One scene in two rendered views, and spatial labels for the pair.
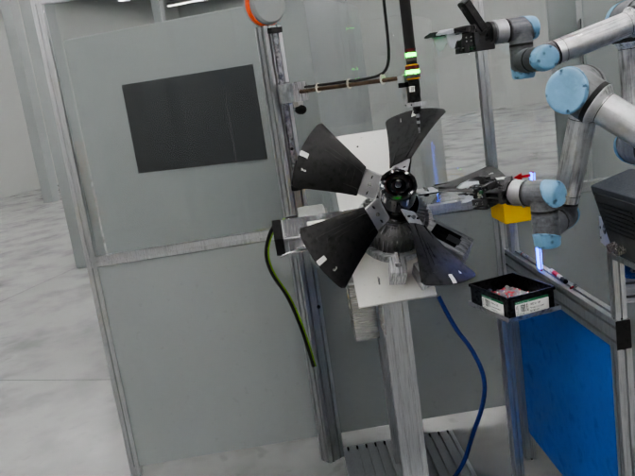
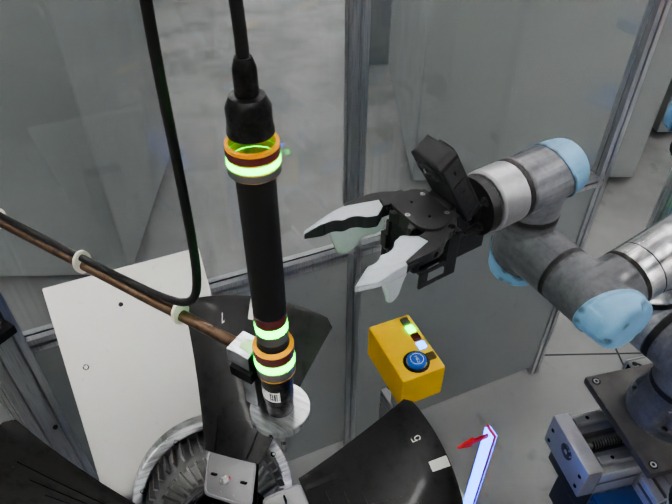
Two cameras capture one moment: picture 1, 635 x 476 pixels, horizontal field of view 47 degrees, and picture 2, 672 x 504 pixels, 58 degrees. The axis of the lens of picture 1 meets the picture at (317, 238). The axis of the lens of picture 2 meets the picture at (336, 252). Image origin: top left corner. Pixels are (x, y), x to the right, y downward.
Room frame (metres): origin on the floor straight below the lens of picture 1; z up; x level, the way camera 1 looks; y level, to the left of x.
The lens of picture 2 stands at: (1.93, -0.28, 2.06)
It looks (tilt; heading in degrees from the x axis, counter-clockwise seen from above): 42 degrees down; 339
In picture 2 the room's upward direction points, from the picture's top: straight up
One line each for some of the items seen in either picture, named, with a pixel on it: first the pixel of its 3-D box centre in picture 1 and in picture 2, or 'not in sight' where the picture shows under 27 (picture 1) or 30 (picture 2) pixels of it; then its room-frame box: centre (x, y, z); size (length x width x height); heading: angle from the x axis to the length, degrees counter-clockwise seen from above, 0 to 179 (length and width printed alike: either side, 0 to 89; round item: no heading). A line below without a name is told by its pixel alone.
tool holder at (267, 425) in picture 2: (412, 90); (270, 383); (2.34, -0.36, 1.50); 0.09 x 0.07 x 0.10; 37
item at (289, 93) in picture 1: (292, 93); not in sight; (2.83, 0.01, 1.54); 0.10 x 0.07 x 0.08; 37
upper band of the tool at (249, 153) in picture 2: not in sight; (253, 156); (2.33, -0.37, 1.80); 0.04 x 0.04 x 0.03
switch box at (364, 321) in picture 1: (361, 305); not in sight; (2.66, -0.13, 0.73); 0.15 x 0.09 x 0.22; 2
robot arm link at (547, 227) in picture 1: (548, 227); not in sight; (2.04, -0.65, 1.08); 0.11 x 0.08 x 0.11; 140
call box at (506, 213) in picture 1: (510, 208); (404, 361); (2.64, -0.71, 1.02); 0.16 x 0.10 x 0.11; 2
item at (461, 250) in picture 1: (445, 246); not in sight; (2.36, -0.41, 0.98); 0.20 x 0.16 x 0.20; 2
